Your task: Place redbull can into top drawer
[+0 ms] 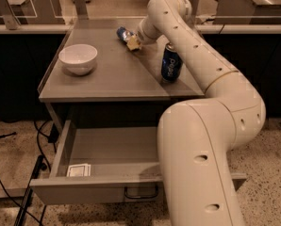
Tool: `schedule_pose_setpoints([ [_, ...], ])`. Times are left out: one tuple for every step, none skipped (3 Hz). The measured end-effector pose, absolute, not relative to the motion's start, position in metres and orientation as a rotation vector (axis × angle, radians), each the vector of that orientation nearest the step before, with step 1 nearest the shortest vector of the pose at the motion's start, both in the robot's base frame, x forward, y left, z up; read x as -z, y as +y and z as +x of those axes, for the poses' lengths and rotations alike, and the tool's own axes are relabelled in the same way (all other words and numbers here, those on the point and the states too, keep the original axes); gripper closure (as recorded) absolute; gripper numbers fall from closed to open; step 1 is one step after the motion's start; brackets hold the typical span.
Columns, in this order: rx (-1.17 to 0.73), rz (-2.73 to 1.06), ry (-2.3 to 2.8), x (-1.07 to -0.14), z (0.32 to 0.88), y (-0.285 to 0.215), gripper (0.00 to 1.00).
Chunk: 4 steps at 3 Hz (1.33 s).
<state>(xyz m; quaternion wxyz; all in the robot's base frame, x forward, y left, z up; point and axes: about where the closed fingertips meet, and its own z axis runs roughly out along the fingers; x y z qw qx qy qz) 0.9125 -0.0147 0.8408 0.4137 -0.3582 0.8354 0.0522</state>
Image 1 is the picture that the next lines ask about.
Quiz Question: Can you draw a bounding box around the blue pepsi can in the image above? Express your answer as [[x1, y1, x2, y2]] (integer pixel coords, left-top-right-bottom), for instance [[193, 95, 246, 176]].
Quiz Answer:
[[161, 42, 183, 82]]

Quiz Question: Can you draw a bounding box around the left background lab bench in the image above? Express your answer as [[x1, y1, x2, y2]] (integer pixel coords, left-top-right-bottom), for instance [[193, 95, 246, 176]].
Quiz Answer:
[[0, 0, 65, 24]]

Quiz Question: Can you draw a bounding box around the white ceramic bowl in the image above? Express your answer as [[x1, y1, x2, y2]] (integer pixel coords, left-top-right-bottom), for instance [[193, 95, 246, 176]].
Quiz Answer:
[[58, 44, 98, 75]]

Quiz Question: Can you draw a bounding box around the black drawer handle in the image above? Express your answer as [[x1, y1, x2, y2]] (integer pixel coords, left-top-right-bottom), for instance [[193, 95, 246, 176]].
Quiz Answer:
[[124, 186, 159, 200]]

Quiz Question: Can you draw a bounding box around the black floor cable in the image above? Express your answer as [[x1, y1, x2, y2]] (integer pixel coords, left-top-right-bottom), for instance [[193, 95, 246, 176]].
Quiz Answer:
[[0, 120, 54, 226]]

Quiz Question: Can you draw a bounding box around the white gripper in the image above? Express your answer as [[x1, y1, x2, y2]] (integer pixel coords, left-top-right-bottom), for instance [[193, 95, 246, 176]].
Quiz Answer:
[[126, 17, 161, 51]]

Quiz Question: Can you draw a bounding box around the right background lab bench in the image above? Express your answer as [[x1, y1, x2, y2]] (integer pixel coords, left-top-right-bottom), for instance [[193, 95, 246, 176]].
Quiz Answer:
[[214, 0, 281, 24]]

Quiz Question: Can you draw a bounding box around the background lab bench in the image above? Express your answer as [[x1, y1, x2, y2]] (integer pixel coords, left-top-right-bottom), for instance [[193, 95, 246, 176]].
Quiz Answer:
[[0, 0, 65, 24], [214, 0, 281, 24]]

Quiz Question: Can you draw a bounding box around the open grey top drawer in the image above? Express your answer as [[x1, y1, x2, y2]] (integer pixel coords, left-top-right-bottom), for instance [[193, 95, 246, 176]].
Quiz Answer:
[[31, 111, 238, 214]]

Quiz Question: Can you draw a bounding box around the grey metal cabinet table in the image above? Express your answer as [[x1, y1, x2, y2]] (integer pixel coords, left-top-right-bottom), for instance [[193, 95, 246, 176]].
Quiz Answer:
[[39, 17, 204, 130]]

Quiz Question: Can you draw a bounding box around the white card in drawer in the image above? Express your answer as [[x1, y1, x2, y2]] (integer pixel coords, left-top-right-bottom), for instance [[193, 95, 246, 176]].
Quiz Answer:
[[67, 164, 91, 177]]

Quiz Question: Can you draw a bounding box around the black power strip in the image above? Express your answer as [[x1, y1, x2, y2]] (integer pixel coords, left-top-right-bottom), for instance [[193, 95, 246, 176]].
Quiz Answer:
[[14, 155, 45, 226]]

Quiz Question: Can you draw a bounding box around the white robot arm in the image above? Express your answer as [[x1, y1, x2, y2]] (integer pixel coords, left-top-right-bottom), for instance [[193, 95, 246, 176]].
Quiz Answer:
[[136, 0, 266, 226]]

